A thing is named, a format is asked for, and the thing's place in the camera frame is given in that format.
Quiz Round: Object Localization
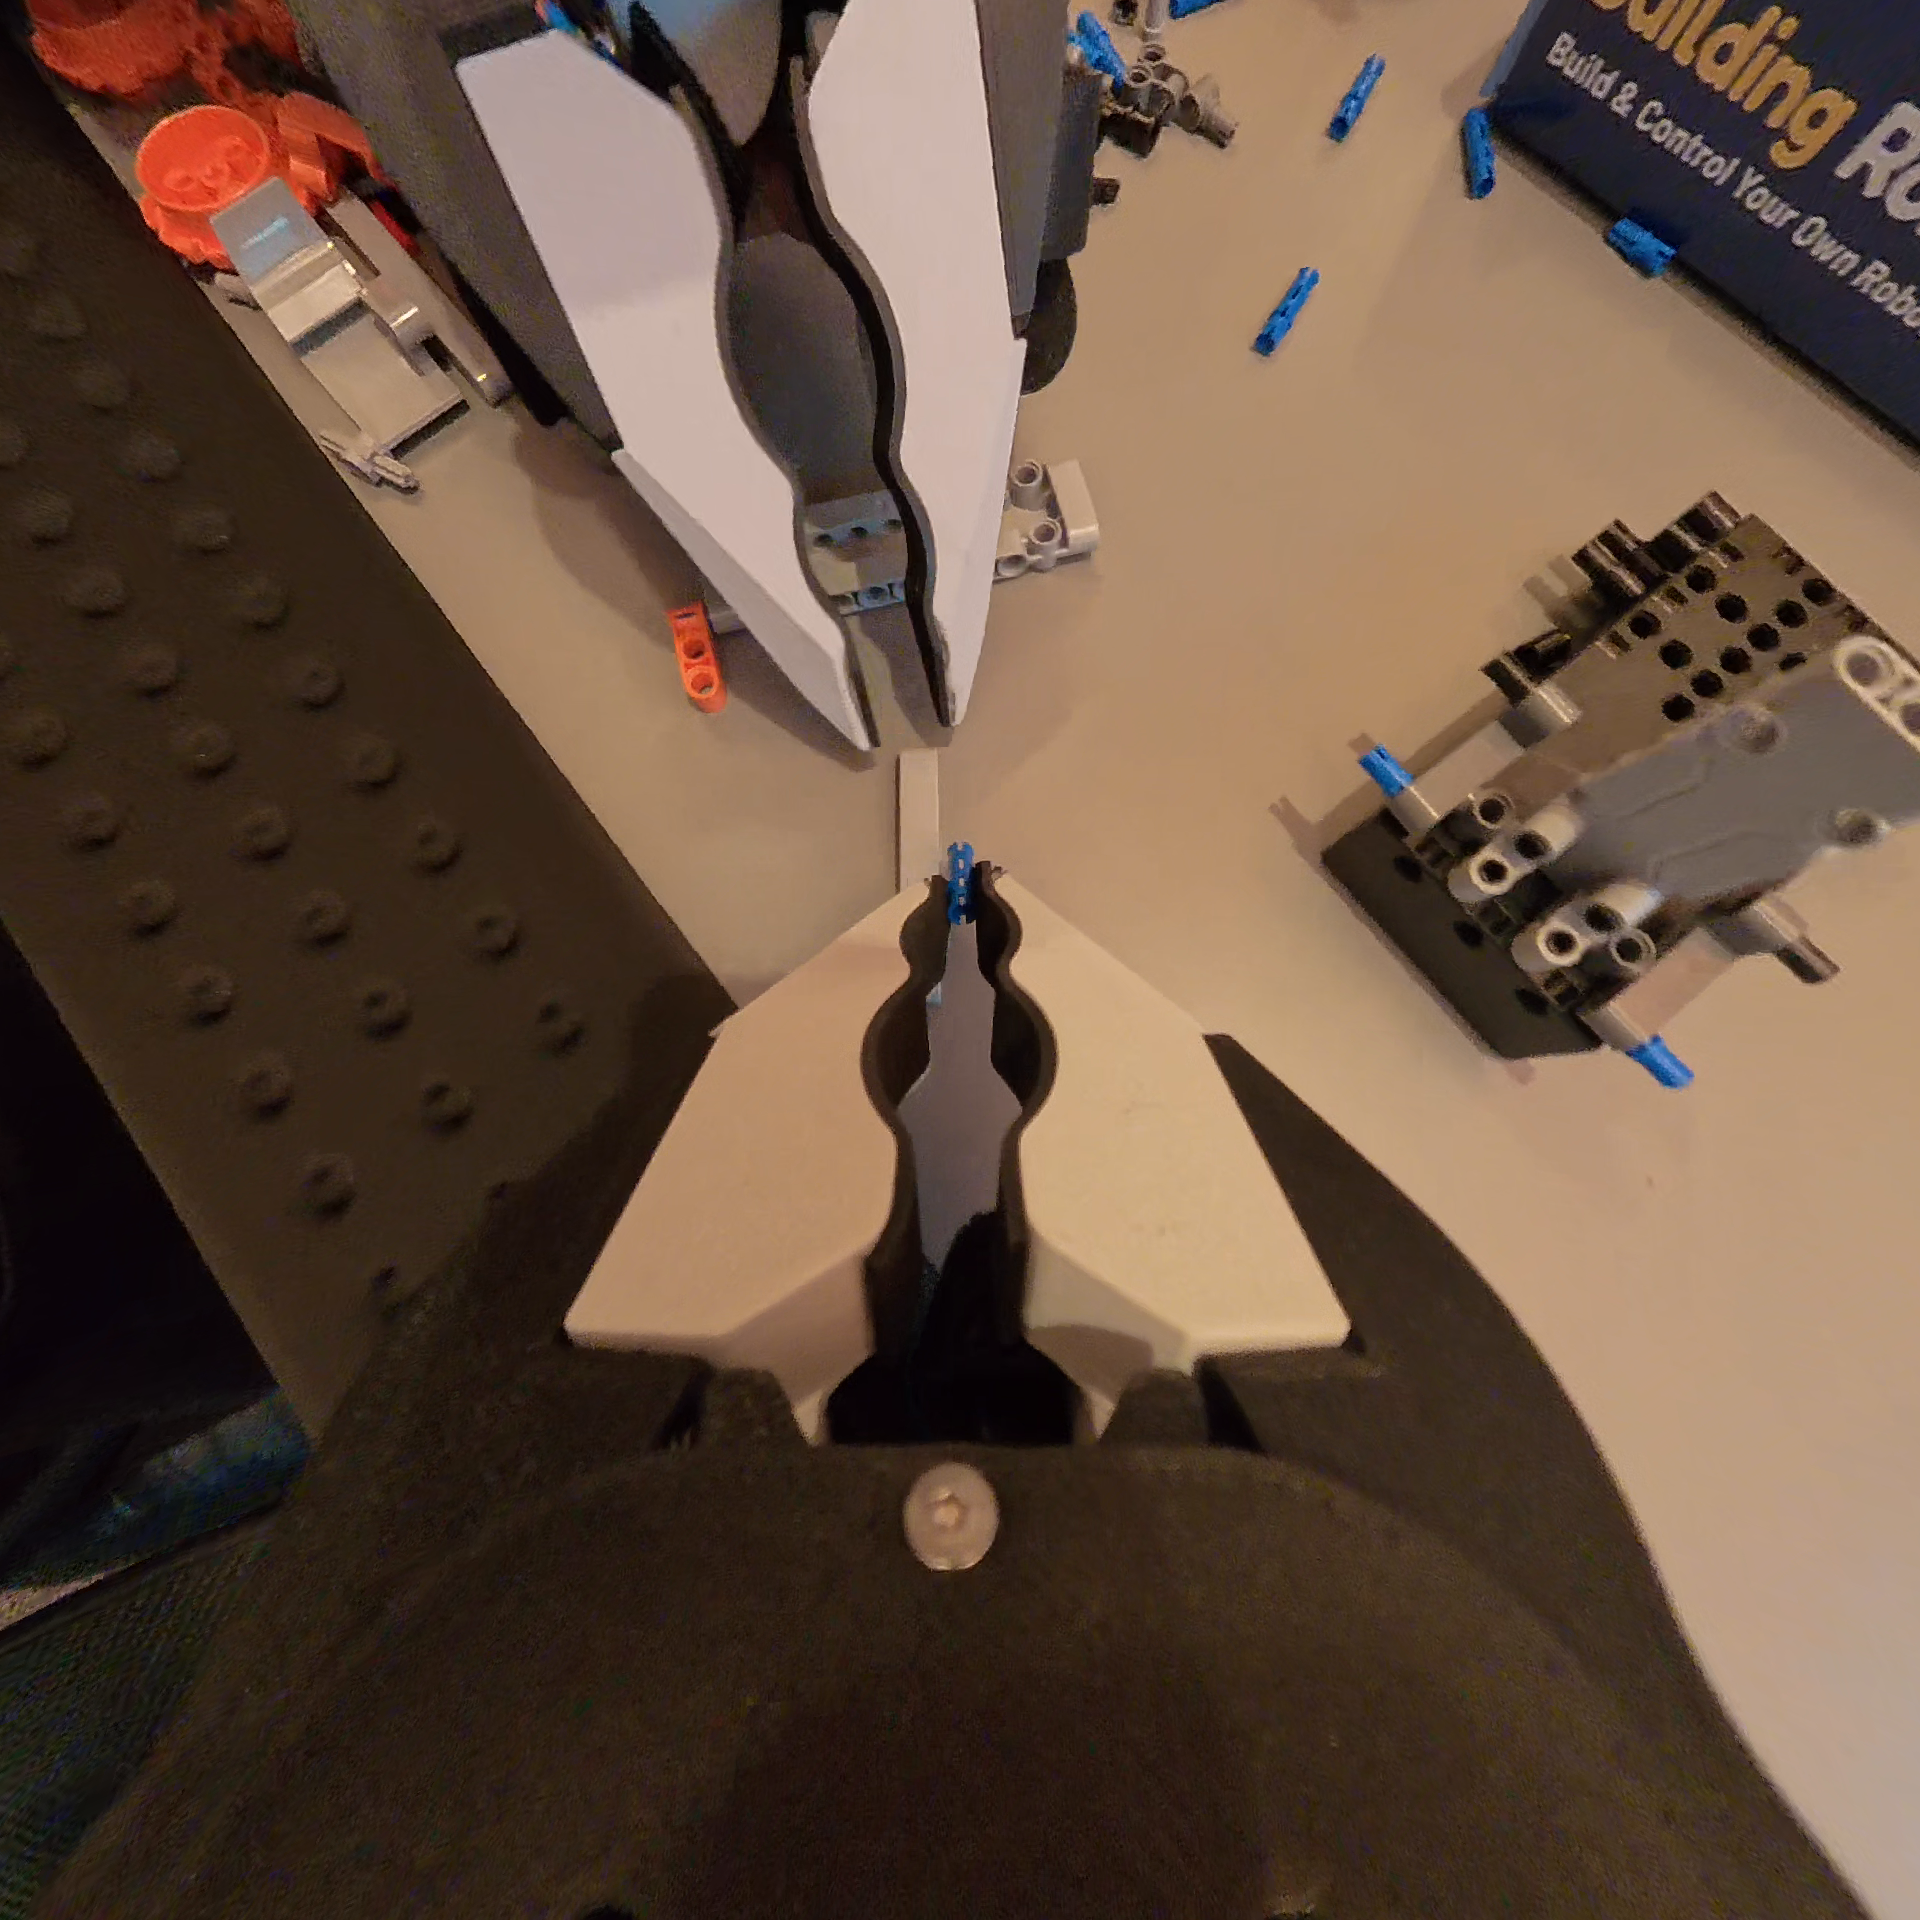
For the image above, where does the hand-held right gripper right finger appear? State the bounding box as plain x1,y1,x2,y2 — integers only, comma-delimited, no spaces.
969,865,1353,1445

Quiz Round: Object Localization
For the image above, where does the orange gear wheel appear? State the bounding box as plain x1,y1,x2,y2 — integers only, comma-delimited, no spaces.
27,0,302,98
135,98,378,272

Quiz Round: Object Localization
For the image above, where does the orange thin holed piece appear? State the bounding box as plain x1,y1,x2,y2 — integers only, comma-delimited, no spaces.
666,599,733,714

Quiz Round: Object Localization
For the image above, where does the light grey beam frame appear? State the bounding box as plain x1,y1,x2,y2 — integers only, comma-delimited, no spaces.
712,456,1104,631

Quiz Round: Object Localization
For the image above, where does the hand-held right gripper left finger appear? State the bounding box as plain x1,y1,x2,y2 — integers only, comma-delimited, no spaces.
565,878,954,1447

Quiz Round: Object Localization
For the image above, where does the black perforated edge pad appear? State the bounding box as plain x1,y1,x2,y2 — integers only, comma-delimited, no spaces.
0,30,739,1427

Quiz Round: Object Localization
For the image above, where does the grey curved panel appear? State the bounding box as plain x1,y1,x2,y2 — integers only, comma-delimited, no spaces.
211,176,370,353

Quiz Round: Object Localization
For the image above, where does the black perforated block assembly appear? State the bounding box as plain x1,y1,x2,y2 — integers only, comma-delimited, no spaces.
1321,492,1920,1089

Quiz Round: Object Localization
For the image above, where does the blue robot kit box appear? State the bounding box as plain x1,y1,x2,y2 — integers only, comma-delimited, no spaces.
1484,0,1920,451

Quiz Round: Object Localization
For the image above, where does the cluster of grey black connectors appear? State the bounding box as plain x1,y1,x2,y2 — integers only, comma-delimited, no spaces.
1065,0,1240,160

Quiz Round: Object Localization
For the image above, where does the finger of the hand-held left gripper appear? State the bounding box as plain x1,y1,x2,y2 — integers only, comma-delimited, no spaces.
793,0,1032,731
455,25,883,751

